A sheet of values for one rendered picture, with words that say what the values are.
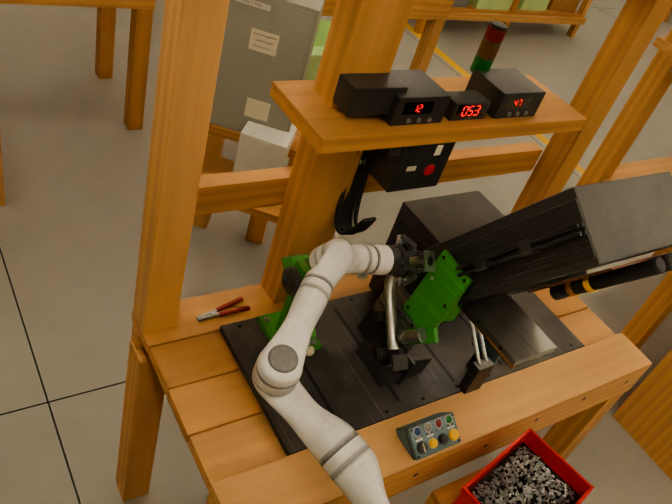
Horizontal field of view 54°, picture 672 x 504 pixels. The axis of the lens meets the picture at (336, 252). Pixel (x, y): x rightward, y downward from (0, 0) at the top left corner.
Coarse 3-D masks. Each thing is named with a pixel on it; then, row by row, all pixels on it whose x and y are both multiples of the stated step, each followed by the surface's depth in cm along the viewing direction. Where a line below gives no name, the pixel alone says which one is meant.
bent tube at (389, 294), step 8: (416, 256) 173; (424, 256) 169; (432, 256) 171; (416, 264) 172; (424, 264) 169; (432, 264) 171; (392, 280) 178; (384, 288) 179; (392, 288) 179; (384, 296) 179; (392, 296) 179; (392, 304) 178; (392, 312) 178; (392, 320) 178; (392, 328) 177; (392, 336) 177; (392, 344) 177
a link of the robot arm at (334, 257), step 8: (336, 240) 147; (344, 240) 148; (320, 248) 149; (328, 248) 145; (336, 248) 146; (344, 248) 147; (320, 256) 148; (328, 256) 145; (336, 256) 145; (344, 256) 146; (352, 256) 148; (320, 264) 144; (328, 264) 144; (336, 264) 145; (344, 264) 146; (312, 272) 143; (320, 272) 143; (328, 272) 143; (336, 272) 145; (344, 272) 147; (328, 280) 143; (336, 280) 145
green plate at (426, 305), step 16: (448, 256) 168; (432, 272) 172; (448, 272) 168; (416, 288) 176; (432, 288) 172; (448, 288) 168; (464, 288) 164; (416, 304) 175; (432, 304) 171; (448, 304) 168; (416, 320) 175; (432, 320) 171; (448, 320) 175
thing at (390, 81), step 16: (352, 80) 146; (368, 80) 148; (384, 80) 150; (400, 80) 153; (336, 96) 150; (352, 96) 144; (368, 96) 147; (384, 96) 149; (352, 112) 147; (368, 112) 150; (384, 112) 153
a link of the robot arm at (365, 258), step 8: (352, 248) 154; (360, 248) 153; (368, 248) 155; (312, 256) 150; (360, 256) 153; (368, 256) 154; (376, 256) 156; (312, 264) 150; (352, 264) 154; (360, 264) 153; (368, 264) 154; (376, 264) 156; (352, 272) 155; (360, 272) 155; (368, 272) 157
